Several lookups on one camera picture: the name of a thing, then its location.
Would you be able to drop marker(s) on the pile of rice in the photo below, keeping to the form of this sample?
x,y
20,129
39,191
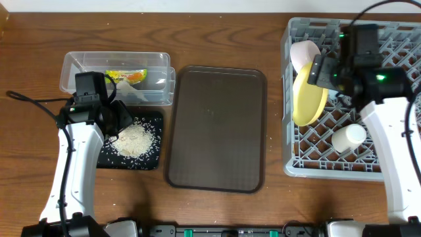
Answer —
x,y
133,141

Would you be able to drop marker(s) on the yellow round plate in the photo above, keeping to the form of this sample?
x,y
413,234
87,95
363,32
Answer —
x,y
309,100

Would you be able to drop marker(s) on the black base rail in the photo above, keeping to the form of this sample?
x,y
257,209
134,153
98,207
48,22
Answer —
x,y
210,231

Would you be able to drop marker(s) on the pink white bowl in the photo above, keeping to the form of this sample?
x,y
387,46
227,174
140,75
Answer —
x,y
302,53

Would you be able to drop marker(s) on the green orange snack wrapper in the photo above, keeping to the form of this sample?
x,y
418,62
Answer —
x,y
129,76

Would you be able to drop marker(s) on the dark brown serving tray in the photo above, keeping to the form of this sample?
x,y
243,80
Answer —
x,y
218,130

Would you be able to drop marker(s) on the white tissue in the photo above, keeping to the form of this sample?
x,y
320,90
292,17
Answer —
x,y
125,89

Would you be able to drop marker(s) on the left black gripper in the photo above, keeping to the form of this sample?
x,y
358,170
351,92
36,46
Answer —
x,y
122,115

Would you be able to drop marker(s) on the black plastic tray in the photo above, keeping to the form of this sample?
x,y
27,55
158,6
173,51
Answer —
x,y
148,158

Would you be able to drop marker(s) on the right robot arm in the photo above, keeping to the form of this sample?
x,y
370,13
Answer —
x,y
384,99

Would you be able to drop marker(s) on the clear plastic waste bin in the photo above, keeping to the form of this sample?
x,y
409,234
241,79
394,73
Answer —
x,y
158,87

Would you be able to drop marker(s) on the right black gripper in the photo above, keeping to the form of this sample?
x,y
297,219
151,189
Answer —
x,y
322,71

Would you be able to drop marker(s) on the white green cup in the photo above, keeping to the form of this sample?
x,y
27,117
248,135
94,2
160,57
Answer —
x,y
348,137

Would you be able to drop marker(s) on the grey plastic dishwasher rack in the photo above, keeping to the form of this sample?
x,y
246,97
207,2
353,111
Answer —
x,y
307,151

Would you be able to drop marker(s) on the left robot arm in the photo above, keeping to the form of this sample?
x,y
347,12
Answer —
x,y
83,129

